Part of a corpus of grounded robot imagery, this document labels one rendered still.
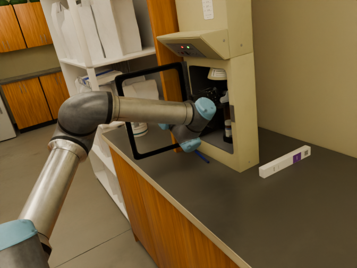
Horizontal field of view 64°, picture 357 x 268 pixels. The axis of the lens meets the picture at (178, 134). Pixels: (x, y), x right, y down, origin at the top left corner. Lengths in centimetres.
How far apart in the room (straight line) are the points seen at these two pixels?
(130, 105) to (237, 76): 43
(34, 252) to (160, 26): 100
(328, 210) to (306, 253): 20
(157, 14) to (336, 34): 72
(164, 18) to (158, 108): 55
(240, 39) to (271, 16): 43
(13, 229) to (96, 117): 36
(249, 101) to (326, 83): 37
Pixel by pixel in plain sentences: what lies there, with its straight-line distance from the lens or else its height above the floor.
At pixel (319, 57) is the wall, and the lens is 135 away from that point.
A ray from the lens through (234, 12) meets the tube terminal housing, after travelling 106.
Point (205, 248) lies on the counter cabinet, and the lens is 115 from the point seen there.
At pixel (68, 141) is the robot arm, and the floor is 130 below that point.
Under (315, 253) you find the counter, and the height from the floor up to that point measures 94.
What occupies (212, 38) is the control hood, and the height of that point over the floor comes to 149.
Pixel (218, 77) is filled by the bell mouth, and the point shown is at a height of 133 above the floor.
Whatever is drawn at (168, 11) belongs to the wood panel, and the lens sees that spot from 134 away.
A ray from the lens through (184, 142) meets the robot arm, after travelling 103.
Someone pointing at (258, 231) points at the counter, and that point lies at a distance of 95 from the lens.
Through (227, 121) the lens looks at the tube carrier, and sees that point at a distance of 126.
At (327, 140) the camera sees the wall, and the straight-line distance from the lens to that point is 144.
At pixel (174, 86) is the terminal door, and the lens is 130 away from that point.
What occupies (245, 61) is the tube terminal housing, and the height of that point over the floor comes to 138.
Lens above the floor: 158
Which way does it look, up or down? 23 degrees down
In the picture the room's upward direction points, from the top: 10 degrees counter-clockwise
